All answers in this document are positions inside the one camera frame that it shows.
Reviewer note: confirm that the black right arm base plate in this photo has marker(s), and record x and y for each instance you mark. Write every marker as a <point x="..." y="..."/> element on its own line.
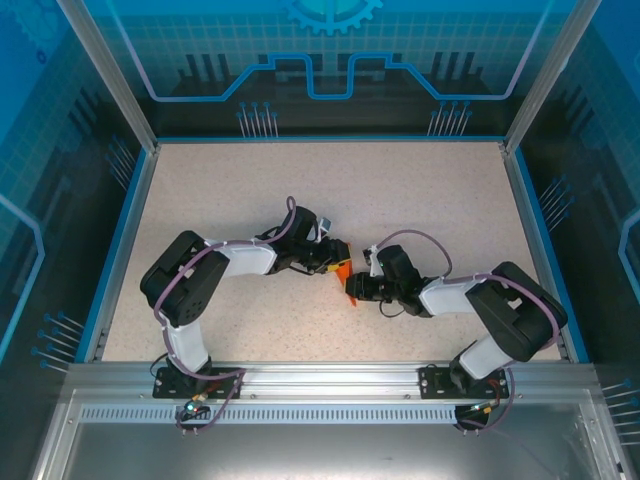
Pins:
<point x="430" y="382"/>

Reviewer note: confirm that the aluminium mounting rail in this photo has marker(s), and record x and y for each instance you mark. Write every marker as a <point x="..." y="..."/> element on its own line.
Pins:
<point x="330" y="382"/>

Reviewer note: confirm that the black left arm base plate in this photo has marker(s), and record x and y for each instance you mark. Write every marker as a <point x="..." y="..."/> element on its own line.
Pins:
<point x="225" y="377"/>

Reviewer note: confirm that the aluminium frame post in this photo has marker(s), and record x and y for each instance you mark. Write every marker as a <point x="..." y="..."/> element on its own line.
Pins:
<point x="550" y="75"/>
<point x="115" y="80"/>

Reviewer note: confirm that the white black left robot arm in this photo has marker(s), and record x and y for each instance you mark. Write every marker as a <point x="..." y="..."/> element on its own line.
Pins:
<point x="250" y="257"/>

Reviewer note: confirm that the grey metal tray panel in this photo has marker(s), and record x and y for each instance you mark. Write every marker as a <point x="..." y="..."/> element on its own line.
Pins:
<point x="320" y="452"/>

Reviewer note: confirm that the aluminium table side rail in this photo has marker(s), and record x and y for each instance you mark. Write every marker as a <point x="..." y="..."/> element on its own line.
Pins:
<point x="124" y="250"/>
<point x="539" y="250"/>

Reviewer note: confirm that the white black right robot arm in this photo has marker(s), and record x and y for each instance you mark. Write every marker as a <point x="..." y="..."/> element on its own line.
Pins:
<point x="445" y="297"/>

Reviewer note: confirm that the orange paper sheet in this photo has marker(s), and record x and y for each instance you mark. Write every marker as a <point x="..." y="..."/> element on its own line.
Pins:
<point x="341" y="276"/>

